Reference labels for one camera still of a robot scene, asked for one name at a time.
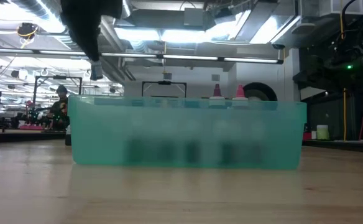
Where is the black aluminium table frame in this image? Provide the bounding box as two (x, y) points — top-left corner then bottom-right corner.
(302, 139), (363, 154)

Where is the yellow-green container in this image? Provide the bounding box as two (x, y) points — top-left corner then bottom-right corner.
(316, 124), (330, 141)

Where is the pink-capped food colouring bottle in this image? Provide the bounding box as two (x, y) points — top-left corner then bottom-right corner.
(232, 83), (249, 108)

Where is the black ceiling cable reel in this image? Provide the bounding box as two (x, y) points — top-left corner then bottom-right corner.
(16, 22), (40, 40)

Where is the person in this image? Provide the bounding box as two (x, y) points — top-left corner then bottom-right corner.
(48, 85), (71, 130)

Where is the long ceiling light bar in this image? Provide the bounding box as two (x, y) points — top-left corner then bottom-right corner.
(0, 47), (284, 65)

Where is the silver ceiling duct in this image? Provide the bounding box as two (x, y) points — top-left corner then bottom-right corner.
(234, 0), (300, 44)

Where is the black background gantry frame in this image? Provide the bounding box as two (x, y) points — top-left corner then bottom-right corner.
(141, 80), (188, 98)
(33, 75), (83, 106)

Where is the pink tray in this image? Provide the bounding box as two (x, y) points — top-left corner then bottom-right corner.
(18, 124), (44, 131)

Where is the translucent green plastic bin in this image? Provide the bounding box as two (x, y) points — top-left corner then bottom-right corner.
(67, 95), (308, 170)

